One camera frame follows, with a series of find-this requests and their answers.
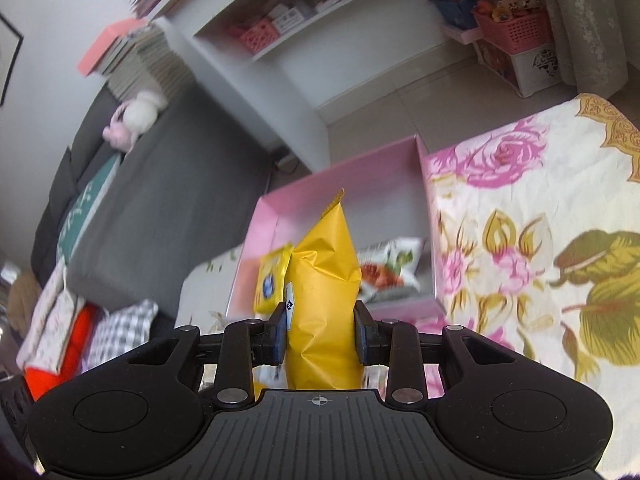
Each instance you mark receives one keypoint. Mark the pale curtain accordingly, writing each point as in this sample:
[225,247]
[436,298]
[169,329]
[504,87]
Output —
[580,20]

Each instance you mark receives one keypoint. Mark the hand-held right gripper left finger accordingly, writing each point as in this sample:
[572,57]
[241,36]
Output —
[277,340]

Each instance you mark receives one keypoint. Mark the pink cardboard box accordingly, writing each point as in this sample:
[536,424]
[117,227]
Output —
[350,185]

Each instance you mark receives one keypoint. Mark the white red-green print packet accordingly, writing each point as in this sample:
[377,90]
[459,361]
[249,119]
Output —
[387,270]

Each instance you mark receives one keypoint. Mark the white folded cloth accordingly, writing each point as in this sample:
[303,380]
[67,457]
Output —
[50,315]

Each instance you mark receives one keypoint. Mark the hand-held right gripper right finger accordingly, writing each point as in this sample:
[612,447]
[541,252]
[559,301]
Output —
[362,335]

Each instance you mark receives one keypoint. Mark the yellow snack bag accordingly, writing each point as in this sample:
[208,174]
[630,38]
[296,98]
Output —
[325,285]

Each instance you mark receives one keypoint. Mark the pink book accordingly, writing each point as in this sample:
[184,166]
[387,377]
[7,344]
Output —
[112,42]

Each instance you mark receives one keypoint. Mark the large pink basket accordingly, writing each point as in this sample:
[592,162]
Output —
[515,30]

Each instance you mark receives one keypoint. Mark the grey sofa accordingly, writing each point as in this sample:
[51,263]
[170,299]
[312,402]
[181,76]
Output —
[165,210]

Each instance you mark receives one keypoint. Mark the stack of books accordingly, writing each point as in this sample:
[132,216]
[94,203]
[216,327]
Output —
[145,67]

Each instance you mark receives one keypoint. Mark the pink plush toy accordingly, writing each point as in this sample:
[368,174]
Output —
[116,132]

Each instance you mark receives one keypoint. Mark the grey checkered cloth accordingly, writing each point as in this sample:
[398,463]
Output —
[122,332]

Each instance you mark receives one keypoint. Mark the small yellow blue-print packet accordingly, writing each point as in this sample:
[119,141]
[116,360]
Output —
[272,280]

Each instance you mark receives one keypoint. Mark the small pink basket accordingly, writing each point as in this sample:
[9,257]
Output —
[257,35]

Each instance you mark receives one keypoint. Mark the white bookshelf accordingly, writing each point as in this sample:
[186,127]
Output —
[280,85]

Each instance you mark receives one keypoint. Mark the floral tablecloth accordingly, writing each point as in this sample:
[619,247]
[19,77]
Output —
[525,235]

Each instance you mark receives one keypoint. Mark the teal cushion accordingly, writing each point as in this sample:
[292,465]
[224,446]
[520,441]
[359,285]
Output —
[87,200]

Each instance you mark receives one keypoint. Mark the white plush toy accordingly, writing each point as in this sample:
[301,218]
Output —
[142,112]

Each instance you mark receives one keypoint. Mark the white storage box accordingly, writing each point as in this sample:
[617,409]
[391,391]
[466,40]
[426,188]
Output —
[525,70]

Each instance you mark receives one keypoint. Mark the white labelled box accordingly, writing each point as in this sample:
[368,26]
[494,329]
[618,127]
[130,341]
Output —
[287,20]

